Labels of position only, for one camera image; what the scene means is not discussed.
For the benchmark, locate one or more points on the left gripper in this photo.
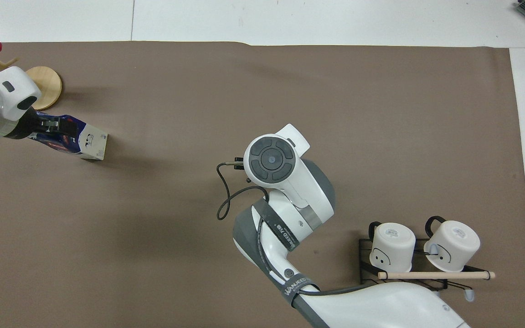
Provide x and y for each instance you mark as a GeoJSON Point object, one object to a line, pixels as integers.
{"type": "Point", "coordinates": [24, 124]}

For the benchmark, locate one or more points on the blue and white milk carton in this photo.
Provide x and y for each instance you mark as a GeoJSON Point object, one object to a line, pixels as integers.
{"type": "Point", "coordinates": [90, 143]}

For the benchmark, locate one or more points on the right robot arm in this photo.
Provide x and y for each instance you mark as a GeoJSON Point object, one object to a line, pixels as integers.
{"type": "Point", "coordinates": [299, 191]}

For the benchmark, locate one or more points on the wooden mug tree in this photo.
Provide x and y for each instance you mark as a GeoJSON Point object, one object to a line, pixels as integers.
{"type": "Point", "coordinates": [46, 86]}

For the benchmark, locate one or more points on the white mug with dot eyes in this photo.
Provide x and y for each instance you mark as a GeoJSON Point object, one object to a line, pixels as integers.
{"type": "Point", "coordinates": [392, 246]}

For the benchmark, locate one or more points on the white mug with closed eyes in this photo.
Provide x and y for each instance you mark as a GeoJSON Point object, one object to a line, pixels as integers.
{"type": "Point", "coordinates": [455, 246]}

